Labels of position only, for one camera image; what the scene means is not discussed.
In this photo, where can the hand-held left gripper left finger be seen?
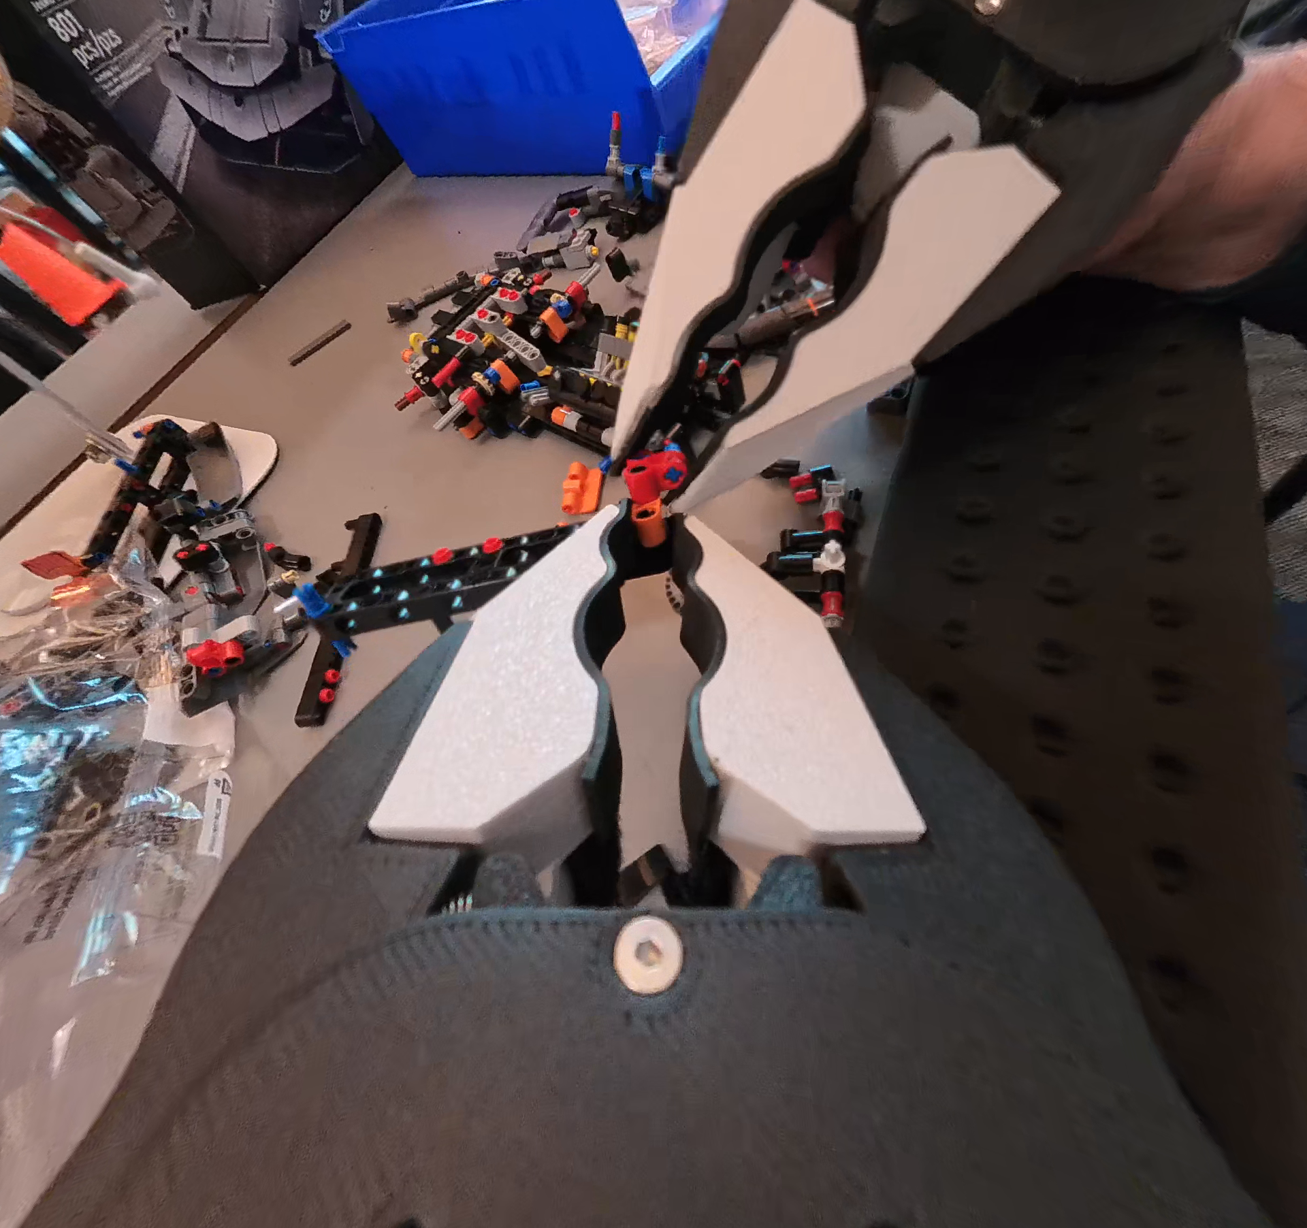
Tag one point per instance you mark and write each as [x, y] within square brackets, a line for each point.
[490, 738]

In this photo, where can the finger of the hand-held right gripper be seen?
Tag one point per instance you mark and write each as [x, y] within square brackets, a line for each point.
[756, 125]
[949, 248]

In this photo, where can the black lego rail with pins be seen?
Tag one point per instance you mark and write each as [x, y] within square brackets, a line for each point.
[623, 176]

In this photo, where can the orange lego block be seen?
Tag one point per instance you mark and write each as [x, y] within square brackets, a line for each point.
[582, 489]

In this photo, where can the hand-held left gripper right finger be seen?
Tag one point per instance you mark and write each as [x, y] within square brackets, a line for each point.
[807, 738]

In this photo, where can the grey angled lego beam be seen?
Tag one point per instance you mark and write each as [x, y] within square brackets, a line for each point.
[890, 397]

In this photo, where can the dark lego axle with connector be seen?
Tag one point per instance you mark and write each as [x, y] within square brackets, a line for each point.
[429, 298]

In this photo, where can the blue plastic bin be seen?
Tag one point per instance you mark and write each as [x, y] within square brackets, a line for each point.
[490, 95]

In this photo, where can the person's right hand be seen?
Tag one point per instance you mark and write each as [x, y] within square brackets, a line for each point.
[1205, 187]

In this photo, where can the short dark lego axle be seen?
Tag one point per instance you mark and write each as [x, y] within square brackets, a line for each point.
[320, 343]

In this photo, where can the red lego connector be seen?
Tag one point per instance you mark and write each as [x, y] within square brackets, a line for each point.
[644, 477]

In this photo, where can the black lego frame beam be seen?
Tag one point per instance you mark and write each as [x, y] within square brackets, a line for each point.
[439, 581]

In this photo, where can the red plastic object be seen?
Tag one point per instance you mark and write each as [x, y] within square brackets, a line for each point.
[51, 274]

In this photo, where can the pile of technic parts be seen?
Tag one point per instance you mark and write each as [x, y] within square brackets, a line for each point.
[511, 360]

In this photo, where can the black perforated board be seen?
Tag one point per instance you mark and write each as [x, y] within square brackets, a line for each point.
[1072, 687]

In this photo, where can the dark lego set box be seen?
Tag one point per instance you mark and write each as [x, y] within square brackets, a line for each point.
[204, 125]

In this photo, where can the pile of flat clear bags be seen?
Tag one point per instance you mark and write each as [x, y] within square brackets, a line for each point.
[92, 789]

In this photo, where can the orange lego connector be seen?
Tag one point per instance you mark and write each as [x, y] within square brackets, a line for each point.
[648, 524]

